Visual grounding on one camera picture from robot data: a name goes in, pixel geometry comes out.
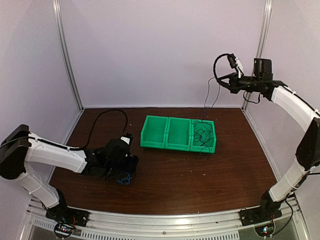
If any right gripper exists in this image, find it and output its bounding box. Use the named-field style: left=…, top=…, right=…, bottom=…
left=217, top=71, right=262, bottom=94

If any blue cable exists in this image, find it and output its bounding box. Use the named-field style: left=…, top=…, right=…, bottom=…
left=114, top=171, right=133, bottom=185

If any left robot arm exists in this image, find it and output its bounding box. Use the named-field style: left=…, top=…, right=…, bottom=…
left=0, top=124, right=139, bottom=222

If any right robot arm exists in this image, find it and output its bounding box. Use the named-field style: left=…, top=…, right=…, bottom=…
left=215, top=53, right=320, bottom=221

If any left green bin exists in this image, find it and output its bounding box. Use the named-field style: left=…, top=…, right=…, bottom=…
left=140, top=115, right=169, bottom=149

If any green bin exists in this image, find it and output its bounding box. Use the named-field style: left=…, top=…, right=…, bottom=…
left=140, top=115, right=169, bottom=149
left=165, top=117, right=192, bottom=152
left=190, top=119, right=217, bottom=154

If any middle green bin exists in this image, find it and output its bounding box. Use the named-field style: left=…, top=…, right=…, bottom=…
left=165, top=117, right=192, bottom=152

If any right green bin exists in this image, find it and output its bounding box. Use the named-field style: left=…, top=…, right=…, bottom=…
left=190, top=119, right=217, bottom=154

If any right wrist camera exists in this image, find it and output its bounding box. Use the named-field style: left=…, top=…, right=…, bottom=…
left=227, top=53, right=244, bottom=79

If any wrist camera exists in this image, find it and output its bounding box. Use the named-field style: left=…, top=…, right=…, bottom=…
left=227, top=53, right=244, bottom=79
left=120, top=133, right=133, bottom=146

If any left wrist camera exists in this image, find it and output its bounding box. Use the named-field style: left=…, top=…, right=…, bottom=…
left=120, top=133, right=133, bottom=146

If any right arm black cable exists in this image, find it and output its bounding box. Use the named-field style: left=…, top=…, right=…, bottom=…
left=213, top=52, right=262, bottom=105

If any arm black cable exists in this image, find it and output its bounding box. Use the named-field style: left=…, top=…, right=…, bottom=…
left=213, top=52, right=262, bottom=105
left=82, top=109, right=129, bottom=151

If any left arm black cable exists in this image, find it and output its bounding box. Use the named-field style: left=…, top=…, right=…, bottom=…
left=82, top=109, right=129, bottom=151

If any right aluminium post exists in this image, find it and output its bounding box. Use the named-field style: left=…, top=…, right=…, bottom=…
left=241, top=0, right=273, bottom=113

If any aluminium post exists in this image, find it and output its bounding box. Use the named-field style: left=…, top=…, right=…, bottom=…
left=241, top=0, right=273, bottom=113
left=52, top=0, right=84, bottom=112

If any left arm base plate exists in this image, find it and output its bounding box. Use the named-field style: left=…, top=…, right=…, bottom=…
left=42, top=205, right=89, bottom=239

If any front aluminium rail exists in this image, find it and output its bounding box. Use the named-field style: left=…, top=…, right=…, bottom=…
left=17, top=197, right=312, bottom=240

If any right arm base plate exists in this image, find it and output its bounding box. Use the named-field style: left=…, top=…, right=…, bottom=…
left=238, top=206, right=282, bottom=239

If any left aluminium post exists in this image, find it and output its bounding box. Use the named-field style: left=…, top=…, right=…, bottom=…
left=52, top=0, right=84, bottom=112

